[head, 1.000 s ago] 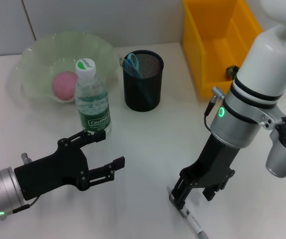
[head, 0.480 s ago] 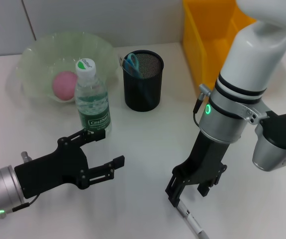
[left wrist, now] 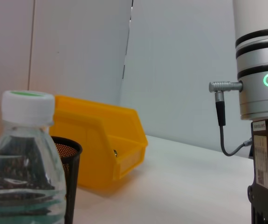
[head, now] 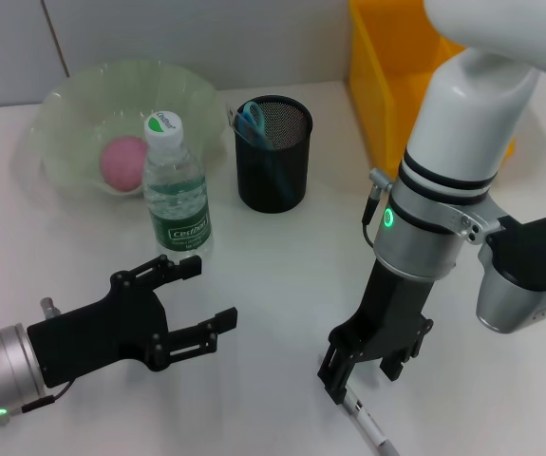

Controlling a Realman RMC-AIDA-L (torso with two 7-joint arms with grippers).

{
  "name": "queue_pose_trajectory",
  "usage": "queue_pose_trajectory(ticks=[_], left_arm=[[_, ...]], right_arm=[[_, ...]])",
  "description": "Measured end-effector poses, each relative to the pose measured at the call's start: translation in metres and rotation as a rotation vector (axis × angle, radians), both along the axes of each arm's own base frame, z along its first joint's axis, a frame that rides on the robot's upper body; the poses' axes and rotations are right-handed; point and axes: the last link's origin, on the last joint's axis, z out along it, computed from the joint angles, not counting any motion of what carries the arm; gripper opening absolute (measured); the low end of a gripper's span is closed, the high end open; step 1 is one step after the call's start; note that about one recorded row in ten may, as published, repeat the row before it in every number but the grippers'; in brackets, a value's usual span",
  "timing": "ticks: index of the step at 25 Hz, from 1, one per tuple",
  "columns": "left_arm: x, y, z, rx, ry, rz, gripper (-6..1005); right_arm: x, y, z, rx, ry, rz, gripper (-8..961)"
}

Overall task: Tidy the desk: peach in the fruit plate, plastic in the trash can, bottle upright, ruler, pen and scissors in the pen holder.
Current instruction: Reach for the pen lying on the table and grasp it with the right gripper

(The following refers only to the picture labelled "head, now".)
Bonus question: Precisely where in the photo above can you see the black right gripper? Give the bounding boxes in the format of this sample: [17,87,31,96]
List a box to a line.
[316,258,435,407]

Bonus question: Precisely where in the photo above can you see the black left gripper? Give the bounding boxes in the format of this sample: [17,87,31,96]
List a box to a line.
[25,254,239,389]

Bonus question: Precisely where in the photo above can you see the silver pen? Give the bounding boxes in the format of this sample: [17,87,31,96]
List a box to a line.
[338,383,401,456]

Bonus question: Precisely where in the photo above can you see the clear green-label water bottle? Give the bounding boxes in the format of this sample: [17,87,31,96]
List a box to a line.
[141,109,216,266]

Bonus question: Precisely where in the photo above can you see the pink toy peach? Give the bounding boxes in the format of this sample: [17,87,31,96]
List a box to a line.
[100,135,150,194]

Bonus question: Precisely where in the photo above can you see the transparent plastic ruler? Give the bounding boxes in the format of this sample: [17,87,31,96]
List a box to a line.
[224,103,276,151]

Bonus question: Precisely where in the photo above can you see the blue scissors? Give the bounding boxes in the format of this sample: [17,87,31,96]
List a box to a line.
[234,101,298,197]

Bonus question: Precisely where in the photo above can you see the black mesh pen holder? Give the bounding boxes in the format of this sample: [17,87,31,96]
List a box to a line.
[233,94,312,214]

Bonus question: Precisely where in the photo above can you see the pale green glass fruit plate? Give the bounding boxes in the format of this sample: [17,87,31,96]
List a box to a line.
[13,59,229,200]

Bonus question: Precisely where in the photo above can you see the yellow plastic bin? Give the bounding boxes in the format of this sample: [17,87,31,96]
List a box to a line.
[348,0,517,187]

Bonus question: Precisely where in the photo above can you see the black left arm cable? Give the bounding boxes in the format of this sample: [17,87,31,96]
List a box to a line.
[19,379,75,415]

